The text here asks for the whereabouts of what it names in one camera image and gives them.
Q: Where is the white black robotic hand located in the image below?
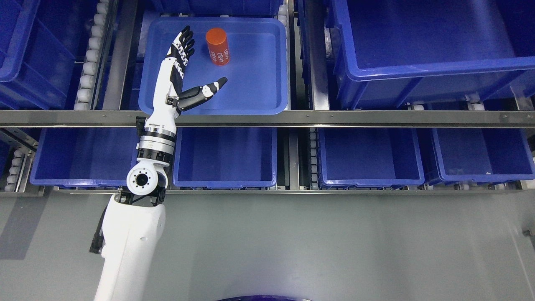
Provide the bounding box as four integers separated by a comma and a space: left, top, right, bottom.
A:
144, 26, 228, 131

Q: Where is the orange cylindrical capacitor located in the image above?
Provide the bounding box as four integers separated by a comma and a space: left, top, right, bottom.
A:
206, 28, 230, 66

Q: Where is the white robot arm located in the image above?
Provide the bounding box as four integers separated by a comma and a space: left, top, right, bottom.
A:
94, 116, 176, 301

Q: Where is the metal shelf rack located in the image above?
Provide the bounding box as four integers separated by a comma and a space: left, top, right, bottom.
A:
1, 0, 534, 196

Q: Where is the white roller track left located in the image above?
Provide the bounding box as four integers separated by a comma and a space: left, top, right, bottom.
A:
73, 0, 111, 110

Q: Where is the blue shallow tray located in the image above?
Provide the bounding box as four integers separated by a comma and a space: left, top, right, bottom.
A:
138, 17, 288, 115

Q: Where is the blue bin lower left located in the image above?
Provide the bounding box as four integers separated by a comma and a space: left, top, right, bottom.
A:
29, 128, 139, 187

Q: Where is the blue bin upper left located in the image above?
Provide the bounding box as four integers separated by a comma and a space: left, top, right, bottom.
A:
0, 0, 83, 110

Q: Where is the blue bin lower right middle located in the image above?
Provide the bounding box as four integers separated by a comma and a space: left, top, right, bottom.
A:
317, 128, 425, 189

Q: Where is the large blue bin upper right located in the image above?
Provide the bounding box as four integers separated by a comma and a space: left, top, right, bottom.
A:
325, 0, 535, 110

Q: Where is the blue bin lower far right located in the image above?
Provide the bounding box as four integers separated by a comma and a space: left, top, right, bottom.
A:
417, 128, 534, 185

